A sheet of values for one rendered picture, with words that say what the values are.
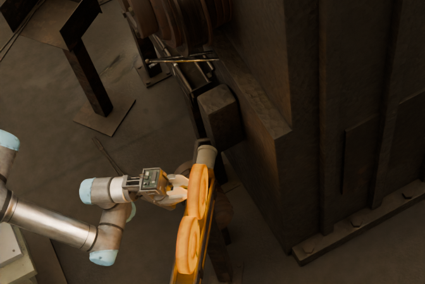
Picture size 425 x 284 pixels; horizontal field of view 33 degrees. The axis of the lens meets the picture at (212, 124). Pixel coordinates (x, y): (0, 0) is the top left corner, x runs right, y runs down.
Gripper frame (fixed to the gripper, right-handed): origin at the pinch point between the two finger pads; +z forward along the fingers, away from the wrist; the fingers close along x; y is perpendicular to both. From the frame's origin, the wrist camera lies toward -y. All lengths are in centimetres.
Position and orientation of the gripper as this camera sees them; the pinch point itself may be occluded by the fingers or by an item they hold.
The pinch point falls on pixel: (197, 188)
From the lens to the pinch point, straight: 196.5
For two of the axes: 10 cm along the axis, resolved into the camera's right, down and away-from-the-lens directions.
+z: 9.1, -0.9, -3.9
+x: 1.3, -8.6, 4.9
